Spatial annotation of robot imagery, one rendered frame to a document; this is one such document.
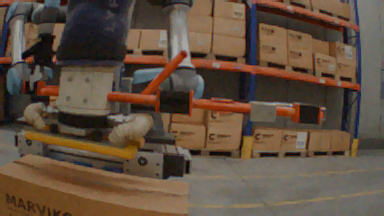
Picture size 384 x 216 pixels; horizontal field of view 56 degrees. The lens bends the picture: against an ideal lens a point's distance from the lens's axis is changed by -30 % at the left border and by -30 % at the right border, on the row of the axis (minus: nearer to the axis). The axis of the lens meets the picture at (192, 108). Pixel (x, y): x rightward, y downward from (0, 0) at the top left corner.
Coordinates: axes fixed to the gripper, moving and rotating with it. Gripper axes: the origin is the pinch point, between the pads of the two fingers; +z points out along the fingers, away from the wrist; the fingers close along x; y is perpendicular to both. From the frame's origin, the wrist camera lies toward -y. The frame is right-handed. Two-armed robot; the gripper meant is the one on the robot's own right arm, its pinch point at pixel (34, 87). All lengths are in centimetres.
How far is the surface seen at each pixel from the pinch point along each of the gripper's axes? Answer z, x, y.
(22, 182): 25, -46, 13
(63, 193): 25, -46, 28
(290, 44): -97, 710, 237
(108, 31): -16, -35, 37
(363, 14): -253, 860, 517
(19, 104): 68, 784, -360
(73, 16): -21.2, -35.5, 24.9
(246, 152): 106, 688, 158
